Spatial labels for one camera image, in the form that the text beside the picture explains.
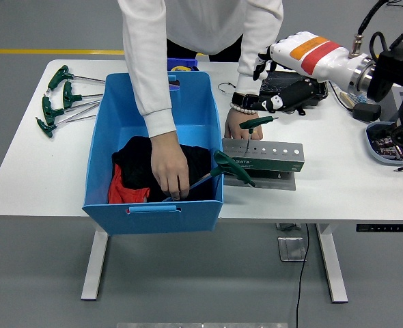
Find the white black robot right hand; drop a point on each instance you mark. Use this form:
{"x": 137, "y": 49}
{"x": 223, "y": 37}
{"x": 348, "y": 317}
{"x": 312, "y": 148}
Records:
{"x": 317, "y": 58}

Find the person's right hand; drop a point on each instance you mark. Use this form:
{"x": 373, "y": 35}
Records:
{"x": 169, "y": 167}

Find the person's left hand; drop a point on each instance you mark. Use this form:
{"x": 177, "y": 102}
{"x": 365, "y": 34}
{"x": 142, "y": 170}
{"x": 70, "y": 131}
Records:
{"x": 234, "y": 128}

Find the grey metal hex key stand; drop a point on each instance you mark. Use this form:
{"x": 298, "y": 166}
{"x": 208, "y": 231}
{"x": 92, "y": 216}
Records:
{"x": 276, "y": 164}

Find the person's left forearm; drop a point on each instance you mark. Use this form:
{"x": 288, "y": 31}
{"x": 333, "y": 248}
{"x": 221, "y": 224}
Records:
{"x": 256, "y": 65}

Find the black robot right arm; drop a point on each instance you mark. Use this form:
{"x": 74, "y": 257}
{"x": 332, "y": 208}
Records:
{"x": 392, "y": 68}

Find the person's right forearm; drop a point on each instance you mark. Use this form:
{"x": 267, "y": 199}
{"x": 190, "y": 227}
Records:
{"x": 153, "y": 95}

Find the black wristwatch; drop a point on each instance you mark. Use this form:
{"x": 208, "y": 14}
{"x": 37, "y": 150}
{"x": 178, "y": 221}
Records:
{"x": 244, "y": 99}

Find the black cloth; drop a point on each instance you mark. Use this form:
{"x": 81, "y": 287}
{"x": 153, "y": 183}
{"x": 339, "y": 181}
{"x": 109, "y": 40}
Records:
{"x": 136, "y": 164}

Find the black cracked-screen device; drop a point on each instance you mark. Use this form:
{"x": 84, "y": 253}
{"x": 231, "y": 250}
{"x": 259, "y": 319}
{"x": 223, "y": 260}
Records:
{"x": 280, "y": 83}

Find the red cloth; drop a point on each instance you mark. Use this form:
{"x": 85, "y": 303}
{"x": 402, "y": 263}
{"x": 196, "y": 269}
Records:
{"x": 117, "y": 191}

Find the black power adapter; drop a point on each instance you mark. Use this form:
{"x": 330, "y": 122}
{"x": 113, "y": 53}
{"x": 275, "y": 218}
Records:
{"x": 367, "y": 112}

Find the large light blue plastic bin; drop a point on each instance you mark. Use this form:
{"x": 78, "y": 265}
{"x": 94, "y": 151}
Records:
{"x": 119, "y": 112}

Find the yellow tape measure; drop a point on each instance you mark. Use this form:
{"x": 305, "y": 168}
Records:
{"x": 182, "y": 68}

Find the small dark blue bin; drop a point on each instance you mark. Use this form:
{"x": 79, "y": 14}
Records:
{"x": 184, "y": 62}

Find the light blue shallow bowl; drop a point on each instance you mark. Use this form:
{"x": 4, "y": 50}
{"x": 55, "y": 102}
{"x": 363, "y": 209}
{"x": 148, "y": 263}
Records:
{"x": 374, "y": 150}

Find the electronic parts pile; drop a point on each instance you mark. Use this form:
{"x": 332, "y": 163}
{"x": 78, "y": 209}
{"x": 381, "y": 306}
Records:
{"x": 386, "y": 147}

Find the person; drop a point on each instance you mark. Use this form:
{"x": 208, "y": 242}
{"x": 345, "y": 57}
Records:
{"x": 201, "y": 20}

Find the white table leg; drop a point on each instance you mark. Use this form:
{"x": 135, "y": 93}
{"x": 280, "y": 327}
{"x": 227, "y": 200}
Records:
{"x": 333, "y": 266}
{"x": 94, "y": 266}

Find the metal floor plate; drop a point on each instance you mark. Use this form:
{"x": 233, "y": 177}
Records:
{"x": 292, "y": 249}

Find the black table control panel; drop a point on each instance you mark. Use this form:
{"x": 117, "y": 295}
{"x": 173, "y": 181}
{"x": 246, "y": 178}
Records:
{"x": 382, "y": 228}

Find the grey bracket under table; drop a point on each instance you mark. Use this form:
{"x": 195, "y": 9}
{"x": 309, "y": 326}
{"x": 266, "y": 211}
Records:
{"x": 287, "y": 227}

